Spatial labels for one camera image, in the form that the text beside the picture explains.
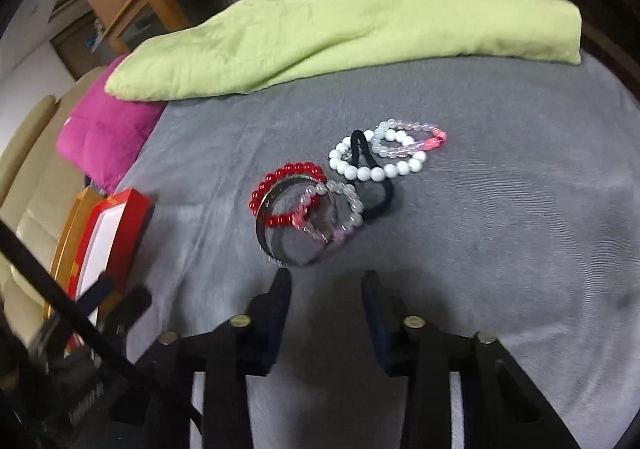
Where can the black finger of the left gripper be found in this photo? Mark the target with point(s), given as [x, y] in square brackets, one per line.
[127, 311]
[91, 299]

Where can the magenta pillow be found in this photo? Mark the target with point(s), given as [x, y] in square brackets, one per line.
[103, 136]

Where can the grey bed cover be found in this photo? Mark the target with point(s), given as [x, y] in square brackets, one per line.
[525, 224]

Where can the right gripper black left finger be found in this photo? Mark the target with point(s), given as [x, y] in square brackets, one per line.
[247, 345]

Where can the silver metal bangle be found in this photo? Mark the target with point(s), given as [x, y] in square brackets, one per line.
[299, 218]

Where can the red tray white lining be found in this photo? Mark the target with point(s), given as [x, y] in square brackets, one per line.
[110, 232]

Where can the orange tray white lining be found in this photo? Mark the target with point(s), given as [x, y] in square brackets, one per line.
[61, 268]

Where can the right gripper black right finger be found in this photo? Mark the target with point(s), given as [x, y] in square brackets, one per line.
[407, 346]

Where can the light green folded blanket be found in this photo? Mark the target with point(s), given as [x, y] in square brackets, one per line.
[256, 44]

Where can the beige leather sofa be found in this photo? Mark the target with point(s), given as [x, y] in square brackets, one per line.
[38, 186]

